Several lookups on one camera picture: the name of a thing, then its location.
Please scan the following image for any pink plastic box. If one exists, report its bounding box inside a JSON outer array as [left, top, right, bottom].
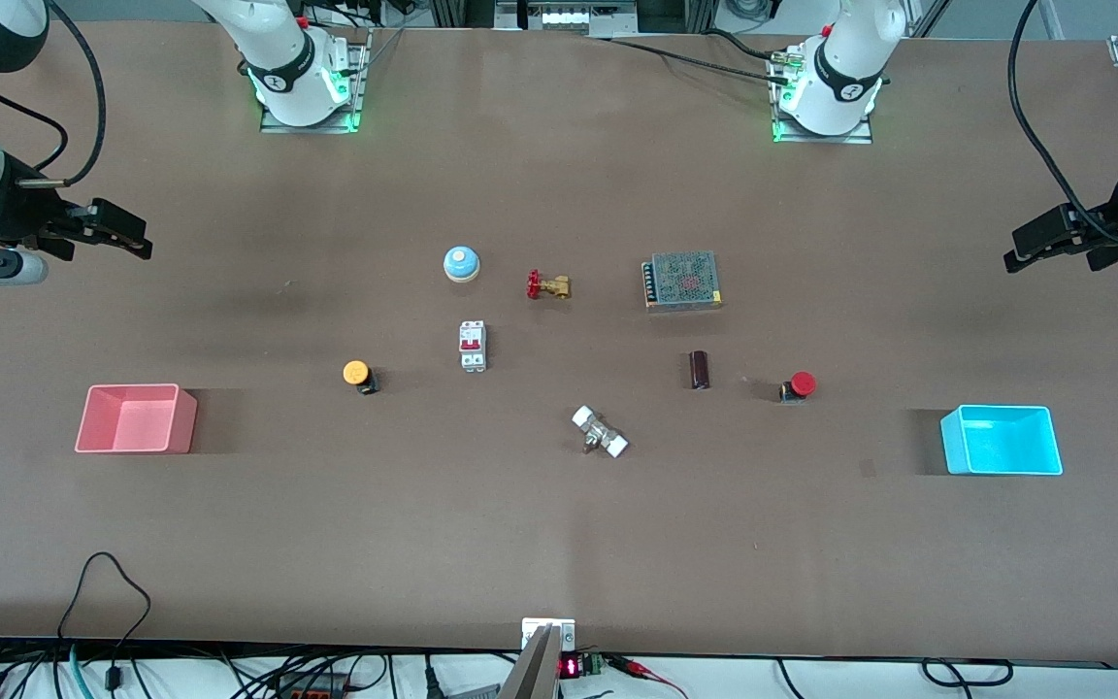
[[75, 383, 198, 454]]

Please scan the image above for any cyan plastic box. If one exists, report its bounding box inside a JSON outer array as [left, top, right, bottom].
[[940, 405, 1064, 477]]

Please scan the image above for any metal mesh power supply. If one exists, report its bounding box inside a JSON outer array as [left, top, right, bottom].
[[642, 250, 724, 313]]

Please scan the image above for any white pipe valve fitting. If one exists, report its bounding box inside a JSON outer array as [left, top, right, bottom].
[[571, 405, 630, 459]]

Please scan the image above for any grey equipment box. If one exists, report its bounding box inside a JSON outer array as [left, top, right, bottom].
[[494, 0, 640, 36]]

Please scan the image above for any red alligator clip lead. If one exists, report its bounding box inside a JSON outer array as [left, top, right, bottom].
[[609, 655, 688, 699]]

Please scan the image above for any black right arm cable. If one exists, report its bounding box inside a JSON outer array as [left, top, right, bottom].
[[0, 0, 110, 190]]

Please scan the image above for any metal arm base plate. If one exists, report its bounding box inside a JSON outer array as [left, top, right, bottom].
[[773, 49, 874, 146], [260, 29, 368, 135]]

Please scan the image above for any black looped cable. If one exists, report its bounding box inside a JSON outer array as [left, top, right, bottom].
[[55, 550, 153, 699]]

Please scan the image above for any black table cable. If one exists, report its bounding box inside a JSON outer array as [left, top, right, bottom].
[[606, 35, 793, 81], [703, 27, 798, 65]]

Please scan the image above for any green cable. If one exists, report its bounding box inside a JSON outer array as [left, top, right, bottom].
[[67, 644, 96, 699]]

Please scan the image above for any black coiled cable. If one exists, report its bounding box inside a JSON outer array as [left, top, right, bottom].
[[921, 657, 1015, 689]]

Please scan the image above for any white mount bracket plate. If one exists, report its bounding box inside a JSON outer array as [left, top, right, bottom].
[[520, 617, 577, 652]]

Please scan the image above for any grey camera mount bar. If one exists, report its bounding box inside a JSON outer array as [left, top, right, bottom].
[[498, 624, 562, 699]]

